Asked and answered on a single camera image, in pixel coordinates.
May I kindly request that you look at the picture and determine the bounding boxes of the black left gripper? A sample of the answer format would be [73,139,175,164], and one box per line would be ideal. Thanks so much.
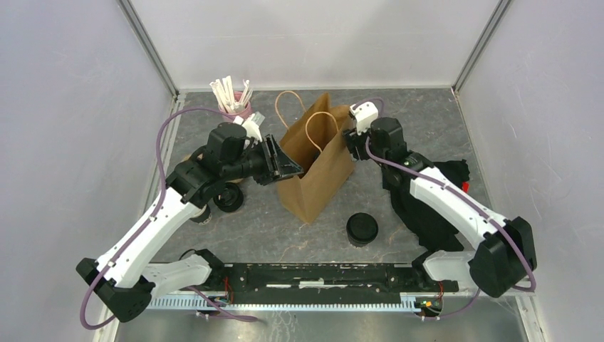
[224,133,304,186]

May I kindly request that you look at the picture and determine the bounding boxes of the brown paper bag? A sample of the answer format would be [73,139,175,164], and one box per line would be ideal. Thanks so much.
[277,93,354,224]

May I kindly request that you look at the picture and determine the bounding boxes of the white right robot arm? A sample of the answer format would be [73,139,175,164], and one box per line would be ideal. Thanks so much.
[343,115,537,298]

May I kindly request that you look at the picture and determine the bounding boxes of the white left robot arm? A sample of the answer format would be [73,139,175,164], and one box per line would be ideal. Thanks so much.
[76,123,303,323]

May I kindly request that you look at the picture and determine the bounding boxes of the stack of black lids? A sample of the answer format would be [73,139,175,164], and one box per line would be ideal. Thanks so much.
[213,182,244,213]

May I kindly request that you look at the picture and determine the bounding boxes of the pink straw holder cup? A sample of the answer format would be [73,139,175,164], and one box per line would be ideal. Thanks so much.
[217,90,253,122]

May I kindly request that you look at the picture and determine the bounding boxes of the stack of paper cups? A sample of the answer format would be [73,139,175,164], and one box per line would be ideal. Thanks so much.
[191,206,212,225]

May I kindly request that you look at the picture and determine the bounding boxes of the white wrapped straws bundle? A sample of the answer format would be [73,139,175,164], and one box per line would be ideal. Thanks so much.
[209,76,253,105]

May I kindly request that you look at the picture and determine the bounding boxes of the black cloth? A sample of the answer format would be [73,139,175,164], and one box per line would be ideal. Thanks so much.
[381,153,470,252]

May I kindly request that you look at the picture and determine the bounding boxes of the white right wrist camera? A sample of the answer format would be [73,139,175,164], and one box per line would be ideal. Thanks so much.
[350,101,379,135]

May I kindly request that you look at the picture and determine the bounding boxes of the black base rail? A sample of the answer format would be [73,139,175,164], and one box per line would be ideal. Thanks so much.
[178,262,459,306]

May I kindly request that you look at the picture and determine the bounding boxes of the aluminium slotted cable duct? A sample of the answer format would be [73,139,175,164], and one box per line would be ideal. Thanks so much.
[105,264,444,313]

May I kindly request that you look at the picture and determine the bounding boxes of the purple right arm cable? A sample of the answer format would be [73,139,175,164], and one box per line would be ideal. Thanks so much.
[351,97,538,319]

